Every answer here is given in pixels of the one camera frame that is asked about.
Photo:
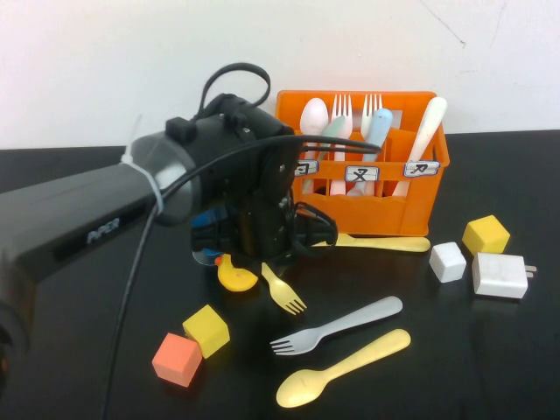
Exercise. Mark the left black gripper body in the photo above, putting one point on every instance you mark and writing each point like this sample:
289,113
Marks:
262,227

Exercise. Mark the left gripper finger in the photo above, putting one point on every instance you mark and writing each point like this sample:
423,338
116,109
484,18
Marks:
250,260
286,263

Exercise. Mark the yellow plastic fork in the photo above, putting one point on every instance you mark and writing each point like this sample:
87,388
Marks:
280,289

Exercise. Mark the grey plastic fork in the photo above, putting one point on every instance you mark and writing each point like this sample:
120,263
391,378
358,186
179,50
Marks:
350,319

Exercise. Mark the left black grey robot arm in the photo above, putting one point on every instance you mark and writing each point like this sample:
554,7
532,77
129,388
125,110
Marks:
87,205

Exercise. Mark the orange plastic cutlery holder crate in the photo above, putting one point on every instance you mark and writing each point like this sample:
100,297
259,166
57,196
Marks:
415,210

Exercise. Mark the yellow round duck toy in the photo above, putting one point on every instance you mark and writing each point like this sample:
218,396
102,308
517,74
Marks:
238,280

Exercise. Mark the blue cup with white paper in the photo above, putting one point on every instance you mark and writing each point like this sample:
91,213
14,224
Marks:
210,217

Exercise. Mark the white paper label spoon character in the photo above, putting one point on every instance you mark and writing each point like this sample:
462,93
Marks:
308,169

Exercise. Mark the yellow foam cube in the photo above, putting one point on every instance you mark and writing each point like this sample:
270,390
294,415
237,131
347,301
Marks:
485,236
210,328

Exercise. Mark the pale pink plastic fork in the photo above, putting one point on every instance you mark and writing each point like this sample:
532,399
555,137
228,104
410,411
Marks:
338,186

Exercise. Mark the yellow plastic knife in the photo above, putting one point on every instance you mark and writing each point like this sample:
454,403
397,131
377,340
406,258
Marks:
385,242

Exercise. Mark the white paper label fork character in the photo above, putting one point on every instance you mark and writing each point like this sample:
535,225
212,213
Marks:
362,173

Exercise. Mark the orange foam cube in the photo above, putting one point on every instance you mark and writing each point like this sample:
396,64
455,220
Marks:
175,359

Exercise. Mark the pale pink plastic spoon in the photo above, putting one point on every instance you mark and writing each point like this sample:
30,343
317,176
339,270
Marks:
314,114

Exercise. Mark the yellow plastic spoon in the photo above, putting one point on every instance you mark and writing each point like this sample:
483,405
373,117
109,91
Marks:
302,389

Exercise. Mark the white zip tie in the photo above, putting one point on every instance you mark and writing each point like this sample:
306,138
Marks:
144,179

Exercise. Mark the cream white plastic fork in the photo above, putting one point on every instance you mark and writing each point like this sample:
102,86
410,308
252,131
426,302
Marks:
368,120

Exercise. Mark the white foam cube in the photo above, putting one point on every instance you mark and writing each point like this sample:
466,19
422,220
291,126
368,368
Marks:
447,262

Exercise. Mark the white paper label knife character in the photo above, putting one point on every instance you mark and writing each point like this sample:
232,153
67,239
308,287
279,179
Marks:
421,169

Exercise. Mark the white plastic knife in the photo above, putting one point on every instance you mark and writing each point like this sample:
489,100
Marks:
426,127

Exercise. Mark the white charger plug adapter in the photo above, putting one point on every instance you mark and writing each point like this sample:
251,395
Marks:
499,275

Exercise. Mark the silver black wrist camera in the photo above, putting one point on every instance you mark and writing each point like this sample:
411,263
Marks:
317,232

